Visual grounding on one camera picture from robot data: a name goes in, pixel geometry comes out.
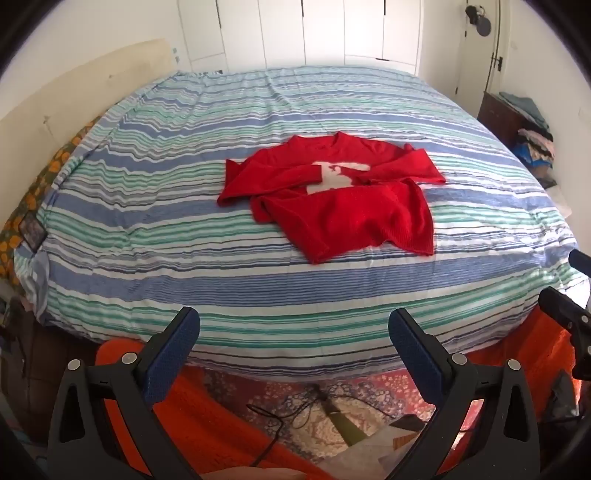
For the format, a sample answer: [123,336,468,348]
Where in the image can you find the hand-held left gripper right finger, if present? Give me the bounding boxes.
[388,308,542,480]

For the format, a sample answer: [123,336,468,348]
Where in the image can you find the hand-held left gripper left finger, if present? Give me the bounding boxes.
[46,306,204,480]

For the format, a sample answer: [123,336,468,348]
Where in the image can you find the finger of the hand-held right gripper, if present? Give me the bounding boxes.
[538,286,591,380]
[569,249,591,278]

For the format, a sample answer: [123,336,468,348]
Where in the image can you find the red knit sweater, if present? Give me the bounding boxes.
[218,131,448,265]

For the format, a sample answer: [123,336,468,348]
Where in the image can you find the pile of clothes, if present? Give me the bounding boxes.
[499,91,557,181]

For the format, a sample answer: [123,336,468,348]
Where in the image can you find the patterned rug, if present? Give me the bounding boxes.
[203,364,485,467]

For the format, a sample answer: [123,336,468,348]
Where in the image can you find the orange blanket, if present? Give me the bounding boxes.
[95,300,583,480]

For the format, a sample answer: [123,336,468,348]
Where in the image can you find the striped bed duvet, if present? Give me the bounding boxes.
[13,65,587,370]

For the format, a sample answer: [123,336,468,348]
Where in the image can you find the dark green stick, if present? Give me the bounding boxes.
[314,385,365,446]

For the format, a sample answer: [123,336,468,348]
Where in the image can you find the white paper sheets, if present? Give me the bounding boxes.
[318,415,444,480]

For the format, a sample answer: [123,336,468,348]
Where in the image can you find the dark wooden dresser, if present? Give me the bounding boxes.
[478,91,532,148]

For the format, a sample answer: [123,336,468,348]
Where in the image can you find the dark patterned pouch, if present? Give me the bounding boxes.
[19,213,48,254]

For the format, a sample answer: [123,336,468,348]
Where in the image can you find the floral orange bed sheet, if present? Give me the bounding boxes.
[0,117,100,280]

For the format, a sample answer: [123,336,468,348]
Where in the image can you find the white door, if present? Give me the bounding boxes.
[455,0,504,118]

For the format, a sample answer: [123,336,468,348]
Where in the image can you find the black hanging object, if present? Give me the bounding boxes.
[465,4,493,38]

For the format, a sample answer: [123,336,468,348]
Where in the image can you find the beige headboard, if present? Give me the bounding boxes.
[0,39,181,222]

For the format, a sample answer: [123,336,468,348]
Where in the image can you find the white wardrobe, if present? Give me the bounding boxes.
[178,0,423,77]

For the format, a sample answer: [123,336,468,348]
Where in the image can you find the black cable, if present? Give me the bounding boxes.
[246,388,352,468]

